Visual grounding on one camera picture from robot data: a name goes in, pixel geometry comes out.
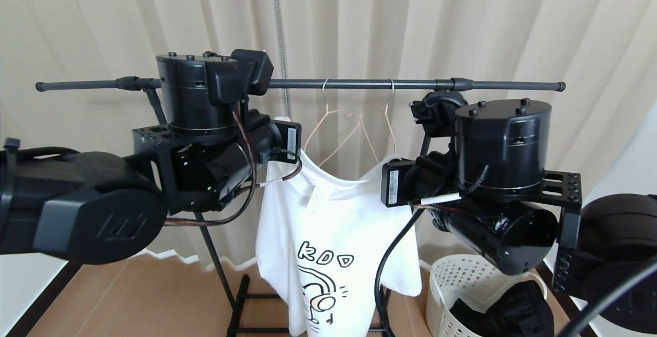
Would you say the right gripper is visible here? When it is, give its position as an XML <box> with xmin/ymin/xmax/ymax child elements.
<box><xmin>381</xmin><ymin>152</ymin><xmax>458</xmax><ymax>209</ymax></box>

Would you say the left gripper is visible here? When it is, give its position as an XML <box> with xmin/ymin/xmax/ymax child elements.
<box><xmin>245</xmin><ymin>110</ymin><xmax>302</xmax><ymax>166</ymax></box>

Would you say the pink clothes hanger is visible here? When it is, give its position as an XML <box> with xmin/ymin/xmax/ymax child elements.
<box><xmin>303</xmin><ymin>78</ymin><xmax>366</xmax><ymax>169</ymax></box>
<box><xmin>359</xmin><ymin>78</ymin><xmax>399</xmax><ymax>166</ymax></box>

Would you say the white printed t-shirt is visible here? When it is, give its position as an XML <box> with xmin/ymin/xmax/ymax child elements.
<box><xmin>256</xmin><ymin>116</ymin><xmax>422</xmax><ymax>337</ymax></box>

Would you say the black garment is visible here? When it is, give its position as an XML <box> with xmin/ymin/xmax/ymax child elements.
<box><xmin>449</xmin><ymin>280</ymin><xmax>555</xmax><ymax>337</ymax></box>

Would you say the black clothes rack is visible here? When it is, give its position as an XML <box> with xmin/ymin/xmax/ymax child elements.
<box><xmin>35</xmin><ymin>76</ymin><xmax>566</xmax><ymax>337</ymax></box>

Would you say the white laundry basket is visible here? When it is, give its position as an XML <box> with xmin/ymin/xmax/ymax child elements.
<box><xmin>426</xmin><ymin>254</ymin><xmax>549</xmax><ymax>337</ymax></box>

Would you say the silver curtain pull rod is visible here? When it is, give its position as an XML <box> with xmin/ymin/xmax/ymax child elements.
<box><xmin>270</xmin><ymin>0</ymin><xmax>291</xmax><ymax>120</ymax></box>

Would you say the beige curtain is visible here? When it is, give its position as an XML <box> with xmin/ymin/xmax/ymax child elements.
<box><xmin>0</xmin><ymin>0</ymin><xmax>657</xmax><ymax>272</ymax></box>

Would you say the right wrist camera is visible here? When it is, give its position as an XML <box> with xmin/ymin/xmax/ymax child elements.
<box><xmin>410</xmin><ymin>91</ymin><xmax>469</xmax><ymax>138</ymax></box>

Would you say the black cable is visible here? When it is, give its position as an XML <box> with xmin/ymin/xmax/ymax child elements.
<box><xmin>557</xmin><ymin>259</ymin><xmax>657</xmax><ymax>337</ymax></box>
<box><xmin>374</xmin><ymin>208</ymin><xmax>427</xmax><ymax>337</ymax></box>

